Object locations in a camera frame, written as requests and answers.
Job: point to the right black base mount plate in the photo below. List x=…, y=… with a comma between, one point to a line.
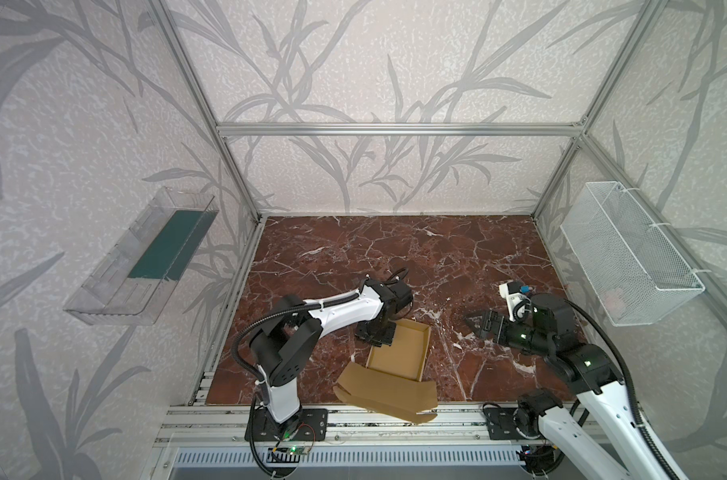
x=512, y=423

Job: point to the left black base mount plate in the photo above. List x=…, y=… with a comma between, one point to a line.
x=309, y=424

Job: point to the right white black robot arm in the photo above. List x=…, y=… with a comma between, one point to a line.
x=544, y=325

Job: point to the clear plastic wall bin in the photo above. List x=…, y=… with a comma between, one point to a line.
x=137, y=277

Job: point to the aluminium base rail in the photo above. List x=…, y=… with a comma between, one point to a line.
x=198, y=426

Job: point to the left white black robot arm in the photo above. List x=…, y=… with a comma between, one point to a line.
x=276, y=348

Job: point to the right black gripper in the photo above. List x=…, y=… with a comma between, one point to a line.
x=498, y=323

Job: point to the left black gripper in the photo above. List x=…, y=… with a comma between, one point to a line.
x=377, y=327

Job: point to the brown cardboard box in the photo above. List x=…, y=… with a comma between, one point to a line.
x=391, y=382

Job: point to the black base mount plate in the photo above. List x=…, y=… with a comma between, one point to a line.
x=512, y=423
x=309, y=424

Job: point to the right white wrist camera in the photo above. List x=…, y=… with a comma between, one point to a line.
x=516, y=296

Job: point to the white wire mesh basket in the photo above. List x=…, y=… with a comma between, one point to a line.
x=632, y=266

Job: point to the aluminium cage frame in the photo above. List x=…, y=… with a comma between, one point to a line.
x=646, y=16

